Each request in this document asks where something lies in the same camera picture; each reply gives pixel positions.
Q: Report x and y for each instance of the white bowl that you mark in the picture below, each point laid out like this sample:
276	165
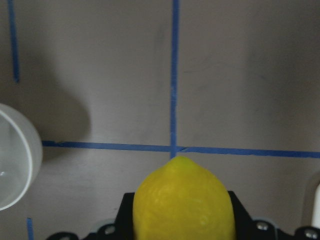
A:
21	155

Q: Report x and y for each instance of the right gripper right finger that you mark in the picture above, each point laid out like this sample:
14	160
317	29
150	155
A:
243	221

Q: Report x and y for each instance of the yellow lemon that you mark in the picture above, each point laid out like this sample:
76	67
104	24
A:
182	201

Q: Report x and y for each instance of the white round plate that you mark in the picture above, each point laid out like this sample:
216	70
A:
315	220

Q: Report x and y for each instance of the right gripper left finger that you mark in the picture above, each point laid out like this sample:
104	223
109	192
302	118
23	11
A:
123	223

